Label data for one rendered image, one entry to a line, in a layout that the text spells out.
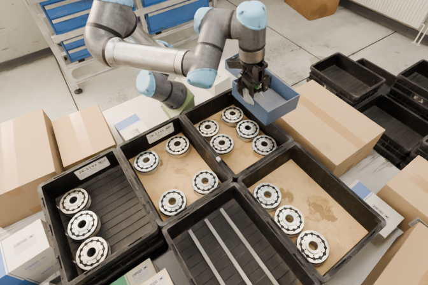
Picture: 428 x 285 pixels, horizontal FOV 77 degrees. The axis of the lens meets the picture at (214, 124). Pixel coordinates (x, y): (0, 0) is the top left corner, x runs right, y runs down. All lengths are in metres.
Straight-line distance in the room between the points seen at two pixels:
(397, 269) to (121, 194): 0.96
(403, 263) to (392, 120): 1.25
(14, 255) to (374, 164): 1.45
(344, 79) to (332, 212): 1.28
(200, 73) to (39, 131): 0.90
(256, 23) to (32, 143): 1.05
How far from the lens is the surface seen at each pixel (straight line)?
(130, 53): 0.84
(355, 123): 1.29
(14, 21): 3.60
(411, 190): 1.24
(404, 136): 2.12
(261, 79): 0.82
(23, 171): 1.30
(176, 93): 1.36
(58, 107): 2.98
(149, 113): 1.54
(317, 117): 1.25
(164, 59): 0.77
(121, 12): 0.97
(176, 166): 1.14
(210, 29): 0.74
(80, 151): 1.29
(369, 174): 1.41
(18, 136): 1.44
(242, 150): 1.17
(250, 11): 0.71
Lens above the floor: 1.79
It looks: 49 degrees down
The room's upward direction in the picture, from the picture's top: 3 degrees counter-clockwise
